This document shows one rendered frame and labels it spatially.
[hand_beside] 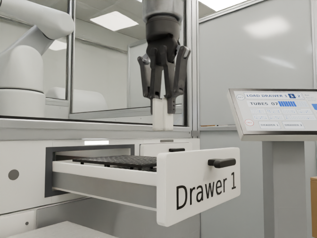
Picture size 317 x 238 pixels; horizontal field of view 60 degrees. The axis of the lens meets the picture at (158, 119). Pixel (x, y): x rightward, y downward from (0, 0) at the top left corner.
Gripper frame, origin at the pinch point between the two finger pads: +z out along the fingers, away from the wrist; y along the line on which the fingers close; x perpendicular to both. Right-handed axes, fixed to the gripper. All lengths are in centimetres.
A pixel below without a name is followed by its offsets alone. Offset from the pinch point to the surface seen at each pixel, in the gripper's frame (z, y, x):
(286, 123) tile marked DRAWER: -1, -4, -87
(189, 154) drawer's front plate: 7.7, -10.8, 6.6
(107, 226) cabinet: 29.3, 23.1, -5.0
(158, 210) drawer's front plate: 15.8, -9.5, 13.5
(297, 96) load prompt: -16, -5, -105
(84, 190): 15.5, 11.0, 11.9
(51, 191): 17.3, 23.0, 12.0
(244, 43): -72, 47, -171
